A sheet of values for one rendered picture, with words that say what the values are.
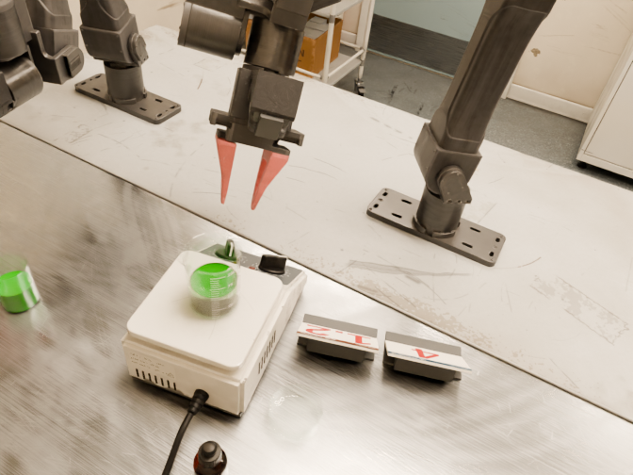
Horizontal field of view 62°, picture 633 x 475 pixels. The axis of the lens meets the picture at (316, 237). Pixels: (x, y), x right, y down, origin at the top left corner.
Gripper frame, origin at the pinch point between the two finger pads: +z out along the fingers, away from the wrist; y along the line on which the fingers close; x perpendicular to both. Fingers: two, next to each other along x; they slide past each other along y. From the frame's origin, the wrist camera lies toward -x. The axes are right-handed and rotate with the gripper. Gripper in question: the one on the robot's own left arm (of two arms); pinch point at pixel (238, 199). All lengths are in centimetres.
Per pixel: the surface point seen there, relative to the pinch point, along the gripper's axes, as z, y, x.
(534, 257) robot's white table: 0.1, 43.6, 2.9
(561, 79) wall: -62, 189, 212
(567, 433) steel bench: 13.3, 36.8, -19.8
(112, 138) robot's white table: 1.1, -18.4, 33.1
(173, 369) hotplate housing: 14.7, -4.1, -13.9
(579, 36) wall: -84, 183, 202
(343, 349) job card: 12.0, 13.6, -10.1
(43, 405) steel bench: 22.3, -15.5, -10.4
